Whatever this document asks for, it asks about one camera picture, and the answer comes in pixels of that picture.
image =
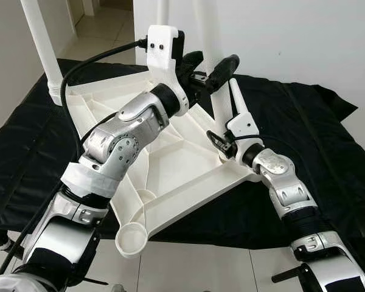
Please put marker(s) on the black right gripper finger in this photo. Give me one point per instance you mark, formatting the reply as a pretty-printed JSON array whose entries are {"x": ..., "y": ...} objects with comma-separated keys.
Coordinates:
[{"x": 218, "y": 143}]

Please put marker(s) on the white plastic table top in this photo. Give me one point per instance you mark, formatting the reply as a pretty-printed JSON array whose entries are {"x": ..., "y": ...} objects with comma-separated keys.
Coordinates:
[{"x": 182, "y": 164}]

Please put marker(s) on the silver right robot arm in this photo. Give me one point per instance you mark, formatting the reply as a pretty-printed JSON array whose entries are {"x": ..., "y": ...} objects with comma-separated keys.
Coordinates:
[{"x": 286, "y": 188}]

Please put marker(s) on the black cloth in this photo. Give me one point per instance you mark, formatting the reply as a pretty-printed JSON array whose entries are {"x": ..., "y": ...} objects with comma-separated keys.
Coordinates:
[{"x": 316, "y": 152}]

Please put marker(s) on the black metal stand leg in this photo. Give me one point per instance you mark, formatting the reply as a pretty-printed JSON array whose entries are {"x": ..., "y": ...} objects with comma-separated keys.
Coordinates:
[
  {"x": 286, "y": 275},
  {"x": 9, "y": 246}
]

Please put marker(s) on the grey robot left foot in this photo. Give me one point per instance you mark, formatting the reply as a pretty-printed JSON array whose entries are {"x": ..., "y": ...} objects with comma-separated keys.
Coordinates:
[{"x": 118, "y": 288}]

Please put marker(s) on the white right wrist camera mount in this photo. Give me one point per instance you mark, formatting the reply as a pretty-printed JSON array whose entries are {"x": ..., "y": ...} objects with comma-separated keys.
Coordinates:
[{"x": 243, "y": 126}]

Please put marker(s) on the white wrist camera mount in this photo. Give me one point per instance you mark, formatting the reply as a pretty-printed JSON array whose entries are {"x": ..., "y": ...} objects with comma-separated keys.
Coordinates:
[
  {"x": 243, "y": 126},
  {"x": 164, "y": 55}
]

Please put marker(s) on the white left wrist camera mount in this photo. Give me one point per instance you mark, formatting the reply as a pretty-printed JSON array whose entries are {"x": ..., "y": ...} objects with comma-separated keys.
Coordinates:
[{"x": 164, "y": 55}]

